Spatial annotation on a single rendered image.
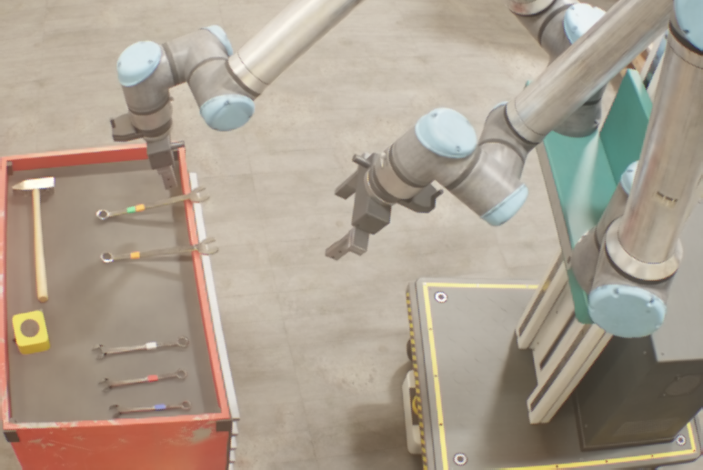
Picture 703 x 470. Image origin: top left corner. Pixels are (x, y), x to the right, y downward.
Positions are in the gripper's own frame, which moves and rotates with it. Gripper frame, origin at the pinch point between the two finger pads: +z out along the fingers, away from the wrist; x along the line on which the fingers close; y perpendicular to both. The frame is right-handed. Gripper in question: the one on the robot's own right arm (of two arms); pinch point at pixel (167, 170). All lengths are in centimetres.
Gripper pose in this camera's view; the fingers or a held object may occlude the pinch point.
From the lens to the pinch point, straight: 192.2
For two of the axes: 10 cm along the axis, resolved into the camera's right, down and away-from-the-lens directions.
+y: 9.7, -2.1, 0.9
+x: -2.2, -7.7, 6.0
